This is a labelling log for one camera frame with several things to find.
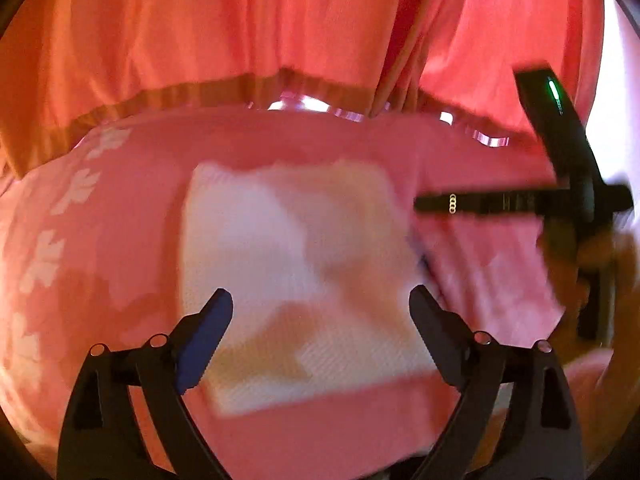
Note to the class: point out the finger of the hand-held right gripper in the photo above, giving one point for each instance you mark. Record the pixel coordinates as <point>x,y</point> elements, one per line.
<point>475,203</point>

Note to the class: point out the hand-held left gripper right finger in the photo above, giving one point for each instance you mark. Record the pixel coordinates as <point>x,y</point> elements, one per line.
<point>432,332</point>

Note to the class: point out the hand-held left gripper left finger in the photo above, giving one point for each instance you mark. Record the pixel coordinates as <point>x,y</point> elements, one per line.
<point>207,332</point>

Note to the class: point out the white black red knit sweater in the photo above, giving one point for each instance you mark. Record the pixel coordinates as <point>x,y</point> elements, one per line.
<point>280,240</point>

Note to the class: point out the person's right hand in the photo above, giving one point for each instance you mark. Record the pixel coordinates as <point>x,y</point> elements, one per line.
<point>620,260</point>

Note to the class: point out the pink patterned blanket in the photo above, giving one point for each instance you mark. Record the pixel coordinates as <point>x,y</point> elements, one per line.
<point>125,240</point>

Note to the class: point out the orange pink curtain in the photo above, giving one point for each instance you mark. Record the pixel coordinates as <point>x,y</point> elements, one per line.
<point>200,25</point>

